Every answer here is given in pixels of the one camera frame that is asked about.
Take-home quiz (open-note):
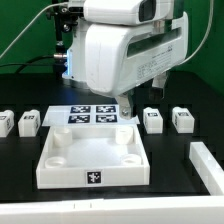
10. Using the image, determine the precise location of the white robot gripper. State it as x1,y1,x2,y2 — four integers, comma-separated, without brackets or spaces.
85,15,188,119

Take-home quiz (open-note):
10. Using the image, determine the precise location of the white square table top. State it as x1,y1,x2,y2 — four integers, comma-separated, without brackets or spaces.
36,125,150,189

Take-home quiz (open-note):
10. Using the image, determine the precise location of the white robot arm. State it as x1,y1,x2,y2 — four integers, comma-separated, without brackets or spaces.
63,0,188,119

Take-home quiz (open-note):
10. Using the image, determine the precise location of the paper sheet with fiducial tags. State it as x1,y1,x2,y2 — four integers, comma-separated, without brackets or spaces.
42,104,139,126

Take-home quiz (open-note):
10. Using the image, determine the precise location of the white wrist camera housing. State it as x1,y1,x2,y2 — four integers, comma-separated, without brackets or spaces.
83,0,174,26

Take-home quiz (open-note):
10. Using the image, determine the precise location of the black cable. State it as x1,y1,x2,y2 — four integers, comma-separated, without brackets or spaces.
0,54,56,74

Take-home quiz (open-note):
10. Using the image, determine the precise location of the grey cable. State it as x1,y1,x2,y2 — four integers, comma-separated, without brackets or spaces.
0,1,70,60

